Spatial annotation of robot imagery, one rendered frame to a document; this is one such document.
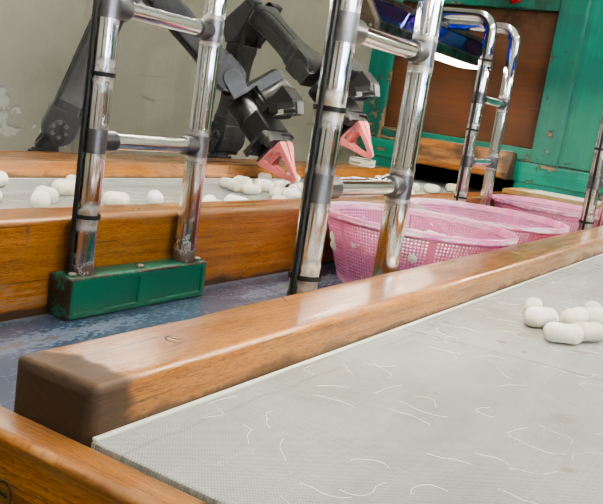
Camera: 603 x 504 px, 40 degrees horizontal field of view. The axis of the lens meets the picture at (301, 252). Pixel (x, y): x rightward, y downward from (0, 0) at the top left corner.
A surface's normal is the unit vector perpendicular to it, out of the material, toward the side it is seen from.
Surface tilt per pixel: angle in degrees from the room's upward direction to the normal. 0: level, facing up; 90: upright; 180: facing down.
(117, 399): 90
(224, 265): 90
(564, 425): 0
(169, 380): 90
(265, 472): 0
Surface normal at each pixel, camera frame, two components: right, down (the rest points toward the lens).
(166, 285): 0.84, 0.22
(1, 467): -0.52, 0.07
